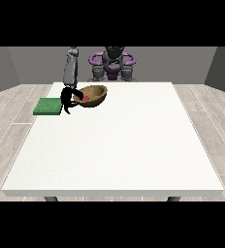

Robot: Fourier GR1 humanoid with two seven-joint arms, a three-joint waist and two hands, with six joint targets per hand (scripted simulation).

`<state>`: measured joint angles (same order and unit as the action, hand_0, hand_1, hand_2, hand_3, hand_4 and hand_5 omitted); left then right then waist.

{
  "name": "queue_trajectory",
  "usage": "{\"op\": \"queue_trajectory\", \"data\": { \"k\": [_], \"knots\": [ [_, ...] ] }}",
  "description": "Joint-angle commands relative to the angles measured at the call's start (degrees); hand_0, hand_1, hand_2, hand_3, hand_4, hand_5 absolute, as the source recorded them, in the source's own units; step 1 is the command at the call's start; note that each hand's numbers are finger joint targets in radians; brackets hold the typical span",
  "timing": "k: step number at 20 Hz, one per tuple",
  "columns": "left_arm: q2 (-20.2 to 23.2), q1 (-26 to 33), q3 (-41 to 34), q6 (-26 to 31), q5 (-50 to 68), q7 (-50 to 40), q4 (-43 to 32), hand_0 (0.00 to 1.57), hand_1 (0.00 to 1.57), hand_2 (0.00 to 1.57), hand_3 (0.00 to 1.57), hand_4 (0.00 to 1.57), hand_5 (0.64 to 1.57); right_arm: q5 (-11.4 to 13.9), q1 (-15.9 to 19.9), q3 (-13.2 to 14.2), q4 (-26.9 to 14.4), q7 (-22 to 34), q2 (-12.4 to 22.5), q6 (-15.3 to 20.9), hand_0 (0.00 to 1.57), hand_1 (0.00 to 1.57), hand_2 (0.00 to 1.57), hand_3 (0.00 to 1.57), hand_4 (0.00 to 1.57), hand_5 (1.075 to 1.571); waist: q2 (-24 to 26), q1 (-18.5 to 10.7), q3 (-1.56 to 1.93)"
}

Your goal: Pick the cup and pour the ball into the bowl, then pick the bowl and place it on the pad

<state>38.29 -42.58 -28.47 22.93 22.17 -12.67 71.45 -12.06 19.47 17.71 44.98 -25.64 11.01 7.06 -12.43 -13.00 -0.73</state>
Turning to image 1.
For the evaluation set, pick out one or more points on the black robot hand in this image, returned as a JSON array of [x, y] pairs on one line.
[[67, 95]]

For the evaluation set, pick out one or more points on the brown wooden bowl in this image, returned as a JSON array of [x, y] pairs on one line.
[[95, 96]]

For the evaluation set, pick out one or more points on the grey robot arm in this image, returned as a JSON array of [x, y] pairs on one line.
[[70, 69]]

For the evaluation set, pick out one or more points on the small red ball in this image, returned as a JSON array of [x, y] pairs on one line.
[[85, 97]]

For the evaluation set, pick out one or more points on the green square pad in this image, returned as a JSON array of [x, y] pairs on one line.
[[48, 106]]

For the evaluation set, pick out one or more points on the grey robot trunk purple rings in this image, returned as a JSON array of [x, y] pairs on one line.
[[112, 66]]

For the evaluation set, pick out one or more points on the dark table leg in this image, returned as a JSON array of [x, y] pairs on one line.
[[51, 199], [174, 199]]

